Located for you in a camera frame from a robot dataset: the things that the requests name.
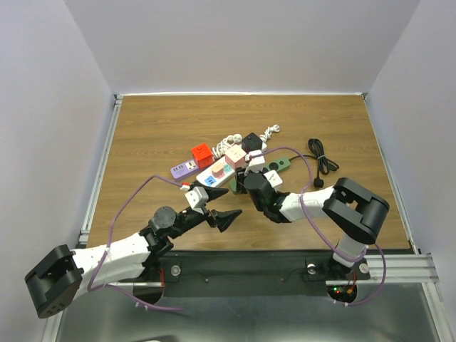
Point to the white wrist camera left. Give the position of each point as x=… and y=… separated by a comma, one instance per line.
x=196, y=197

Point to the aluminium table edge rail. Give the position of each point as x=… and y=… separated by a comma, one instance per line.
x=90, y=211

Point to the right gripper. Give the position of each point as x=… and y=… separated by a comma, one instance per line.
x=241, y=176

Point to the black cube adapter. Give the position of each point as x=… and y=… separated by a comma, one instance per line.
x=251, y=142

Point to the purple power strip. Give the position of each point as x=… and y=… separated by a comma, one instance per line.
x=184, y=170

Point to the white multicolour power strip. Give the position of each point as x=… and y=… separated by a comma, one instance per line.
x=224, y=168

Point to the red cube socket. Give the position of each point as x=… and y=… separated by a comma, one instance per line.
x=202, y=155

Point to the pink cube socket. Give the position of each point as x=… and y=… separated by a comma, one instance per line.
x=235, y=157

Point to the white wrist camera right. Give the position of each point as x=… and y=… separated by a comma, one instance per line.
x=255, y=161

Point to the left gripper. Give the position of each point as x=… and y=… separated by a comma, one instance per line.
x=221, y=219

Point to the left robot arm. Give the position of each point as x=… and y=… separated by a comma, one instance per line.
x=65, y=274

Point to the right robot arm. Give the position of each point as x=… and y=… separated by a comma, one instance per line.
x=358, y=212

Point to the white cube adapter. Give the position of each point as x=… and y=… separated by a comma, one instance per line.
x=274, y=179

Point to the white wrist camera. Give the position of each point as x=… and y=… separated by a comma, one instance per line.
x=255, y=161
x=196, y=197

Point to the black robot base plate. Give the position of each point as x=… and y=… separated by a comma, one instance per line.
x=248, y=273

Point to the pink orange charger cube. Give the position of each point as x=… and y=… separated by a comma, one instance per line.
x=217, y=171

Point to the green power strip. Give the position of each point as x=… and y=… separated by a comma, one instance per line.
x=278, y=165

